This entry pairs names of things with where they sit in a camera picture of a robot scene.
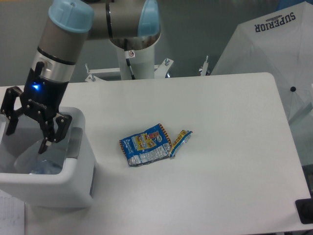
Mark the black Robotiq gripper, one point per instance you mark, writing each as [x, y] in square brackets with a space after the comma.
[40, 101]

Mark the clear crushed plastic bottle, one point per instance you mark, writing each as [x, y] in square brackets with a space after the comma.
[46, 167]

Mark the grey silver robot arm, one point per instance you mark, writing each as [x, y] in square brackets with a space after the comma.
[69, 24]

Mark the white trash can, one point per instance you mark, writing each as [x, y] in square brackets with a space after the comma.
[71, 188]

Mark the printed paper sheet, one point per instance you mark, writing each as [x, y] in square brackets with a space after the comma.
[12, 215]

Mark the blue snack wrapper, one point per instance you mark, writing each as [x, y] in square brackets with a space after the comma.
[152, 145]

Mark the white Superior umbrella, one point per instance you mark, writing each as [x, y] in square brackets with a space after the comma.
[280, 43]

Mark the black device at edge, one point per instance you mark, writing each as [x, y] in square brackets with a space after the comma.
[305, 210]

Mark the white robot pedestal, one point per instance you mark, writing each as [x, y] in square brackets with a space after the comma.
[136, 62]

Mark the white mounting bracket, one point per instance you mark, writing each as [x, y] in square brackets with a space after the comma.
[161, 71]

